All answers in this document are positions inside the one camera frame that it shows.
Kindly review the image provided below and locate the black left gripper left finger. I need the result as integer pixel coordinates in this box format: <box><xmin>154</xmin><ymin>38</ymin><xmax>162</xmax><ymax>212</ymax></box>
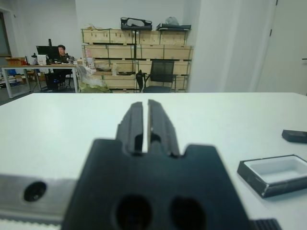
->
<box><xmin>117</xmin><ymin>102</ymin><xmax>144</xmax><ymax>157</ymax></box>

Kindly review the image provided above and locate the orange cardboard box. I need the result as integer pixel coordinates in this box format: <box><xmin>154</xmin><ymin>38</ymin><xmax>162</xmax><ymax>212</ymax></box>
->
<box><xmin>5</xmin><ymin>57</ymin><xmax>26</xmax><ymax>67</ymax></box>

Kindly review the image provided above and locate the black mesh office chair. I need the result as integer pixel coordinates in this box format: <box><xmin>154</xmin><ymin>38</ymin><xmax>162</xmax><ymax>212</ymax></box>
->
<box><xmin>143</xmin><ymin>59</ymin><xmax>178</xmax><ymax>93</ymax></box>

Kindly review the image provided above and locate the white plastic bag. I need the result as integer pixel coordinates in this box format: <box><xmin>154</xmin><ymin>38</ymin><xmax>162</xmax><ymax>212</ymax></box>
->
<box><xmin>76</xmin><ymin>64</ymin><xmax>96</xmax><ymax>83</ymax></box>

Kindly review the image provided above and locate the white door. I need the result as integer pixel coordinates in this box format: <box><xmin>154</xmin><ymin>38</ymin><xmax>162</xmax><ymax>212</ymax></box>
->
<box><xmin>256</xmin><ymin>0</ymin><xmax>307</xmax><ymax>93</ymax></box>

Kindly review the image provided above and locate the pink and white carton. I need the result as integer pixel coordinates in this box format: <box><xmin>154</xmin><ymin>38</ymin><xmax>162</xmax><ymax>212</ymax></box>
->
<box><xmin>84</xmin><ymin>50</ymin><xmax>95</xmax><ymax>69</ymax></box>

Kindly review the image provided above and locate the flat black tray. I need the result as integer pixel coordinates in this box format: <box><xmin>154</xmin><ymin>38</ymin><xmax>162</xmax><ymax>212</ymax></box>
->
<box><xmin>156</xmin><ymin>23</ymin><xmax>192</xmax><ymax>31</ymax></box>

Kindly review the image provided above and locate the yellow green bag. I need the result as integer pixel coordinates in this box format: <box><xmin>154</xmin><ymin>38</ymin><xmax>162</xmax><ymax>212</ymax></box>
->
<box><xmin>80</xmin><ymin>81</ymin><xmax>112</xmax><ymax>93</ymax></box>

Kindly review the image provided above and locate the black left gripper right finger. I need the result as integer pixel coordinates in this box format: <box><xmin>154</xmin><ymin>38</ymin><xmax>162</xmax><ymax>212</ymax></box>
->
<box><xmin>147</xmin><ymin>99</ymin><xmax>181</xmax><ymax>159</ymax></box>

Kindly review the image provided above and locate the black box base white insert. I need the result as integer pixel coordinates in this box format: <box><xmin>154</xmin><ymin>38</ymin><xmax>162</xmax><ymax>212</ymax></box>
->
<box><xmin>237</xmin><ymin>154</ymin><xmax>307</xmax><ymax>199</ymax></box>

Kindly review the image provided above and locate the white framed desk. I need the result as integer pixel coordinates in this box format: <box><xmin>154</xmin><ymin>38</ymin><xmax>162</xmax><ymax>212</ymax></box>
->
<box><xmin>1</xmin><ymin>63</ymin><xmax>79</xmax><ymax>99</ymax></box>

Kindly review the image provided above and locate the black computer monitor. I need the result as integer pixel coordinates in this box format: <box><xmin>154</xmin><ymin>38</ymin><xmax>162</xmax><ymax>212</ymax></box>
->
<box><xmin>36</xmin><ymin>38</ymin><xmax>59</xmax><ymax>63</ymax></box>

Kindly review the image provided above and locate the seated person in dark clothes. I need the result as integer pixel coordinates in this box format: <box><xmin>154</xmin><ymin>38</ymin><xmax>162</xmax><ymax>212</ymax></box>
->
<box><xmin>57</xmin><ymin>45</ymin><xmax>71</xmax><ymax>64</ymax></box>

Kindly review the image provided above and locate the black computer tower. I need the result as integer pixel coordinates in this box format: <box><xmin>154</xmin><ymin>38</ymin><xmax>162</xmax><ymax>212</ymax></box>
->
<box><xmin>45</xmin><ymin>71</ymin><xmax>59</xmax><ymax>91</ymax></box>

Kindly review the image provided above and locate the black open frame case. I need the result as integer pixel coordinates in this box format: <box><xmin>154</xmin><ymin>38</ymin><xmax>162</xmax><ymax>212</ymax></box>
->
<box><xmin>120</xmin><ymin>16</ymin><xmax>153</xmax><ymax>31</ymax></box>

